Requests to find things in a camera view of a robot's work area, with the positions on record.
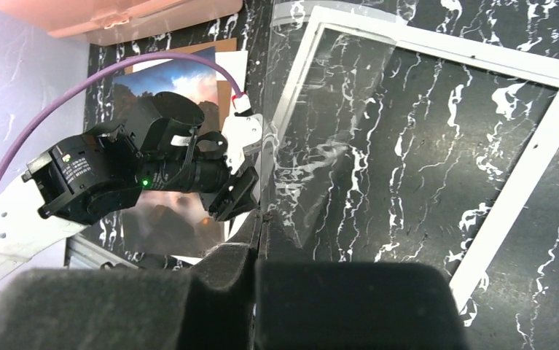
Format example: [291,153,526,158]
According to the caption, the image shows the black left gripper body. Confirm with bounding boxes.
[138,131,231,193]

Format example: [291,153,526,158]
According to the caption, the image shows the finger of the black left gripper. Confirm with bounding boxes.
[200,166,259,222]

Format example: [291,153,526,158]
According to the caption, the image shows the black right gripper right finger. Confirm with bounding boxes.
[254,212,468,349]

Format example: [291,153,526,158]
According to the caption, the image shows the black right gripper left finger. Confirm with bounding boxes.
[0,244,256,349]

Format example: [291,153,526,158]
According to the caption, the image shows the landscape sunset photo print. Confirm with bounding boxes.
[113,60,224,264]

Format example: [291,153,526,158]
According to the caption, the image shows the white mat board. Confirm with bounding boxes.
[131,50,249,267]

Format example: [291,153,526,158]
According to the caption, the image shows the clear acrylic glass sheet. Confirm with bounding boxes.
[259,1,407,262]

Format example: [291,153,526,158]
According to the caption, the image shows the white picture frame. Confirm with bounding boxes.
[257,1,559,310]

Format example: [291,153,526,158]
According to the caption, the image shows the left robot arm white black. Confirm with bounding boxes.
[0,92,262,281]

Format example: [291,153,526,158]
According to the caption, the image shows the brown backing board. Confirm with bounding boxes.
[112,60,232,134]

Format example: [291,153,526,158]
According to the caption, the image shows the pink plastic storage box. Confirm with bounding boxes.
[0,0,243,46]

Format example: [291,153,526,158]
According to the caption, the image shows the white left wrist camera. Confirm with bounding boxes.
[221,93,263,175]

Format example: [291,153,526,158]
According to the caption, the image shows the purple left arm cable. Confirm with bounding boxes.
[0,51,246,236]

